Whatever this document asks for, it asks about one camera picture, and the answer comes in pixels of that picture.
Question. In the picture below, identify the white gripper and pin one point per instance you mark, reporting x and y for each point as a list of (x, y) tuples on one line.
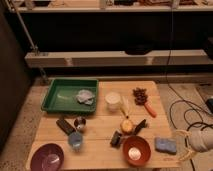
[(200, 141)]

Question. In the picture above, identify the blue sponge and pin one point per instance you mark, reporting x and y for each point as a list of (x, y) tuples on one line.
[(165, 145)]

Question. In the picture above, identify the dark green vegetable toy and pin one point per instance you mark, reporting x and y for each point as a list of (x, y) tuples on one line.
[(141, 125)]

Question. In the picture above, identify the orange bowl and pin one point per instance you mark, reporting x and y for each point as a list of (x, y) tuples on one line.
[(136, 151)]

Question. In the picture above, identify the yellow round fruit toy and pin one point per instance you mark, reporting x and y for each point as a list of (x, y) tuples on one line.
[(127, 126)]

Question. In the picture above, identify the cream stick utensil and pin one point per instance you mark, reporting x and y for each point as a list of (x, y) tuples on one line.
[(125, 106)]

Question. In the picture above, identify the white shelf rack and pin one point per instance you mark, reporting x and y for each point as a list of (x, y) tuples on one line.
[(104, 58)]

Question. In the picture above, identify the white plastic cup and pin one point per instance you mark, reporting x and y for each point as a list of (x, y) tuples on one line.
[(113, 101)]

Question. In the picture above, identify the small metal can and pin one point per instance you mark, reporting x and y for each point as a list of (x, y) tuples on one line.
[(80, 124)]

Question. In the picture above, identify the blue cup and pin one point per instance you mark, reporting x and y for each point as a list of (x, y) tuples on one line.
[(75, 140)]

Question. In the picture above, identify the crumpled grey cloth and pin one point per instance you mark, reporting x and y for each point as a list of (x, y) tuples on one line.
[(85, 97)]

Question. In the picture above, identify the green plastic tray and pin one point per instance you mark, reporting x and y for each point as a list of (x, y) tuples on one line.
[(61, 96)]

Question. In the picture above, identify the purple bowl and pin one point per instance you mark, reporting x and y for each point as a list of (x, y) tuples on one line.
[(48, 157)]

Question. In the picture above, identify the brush with orange handle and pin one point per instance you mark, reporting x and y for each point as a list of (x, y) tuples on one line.
[(141, 99)]

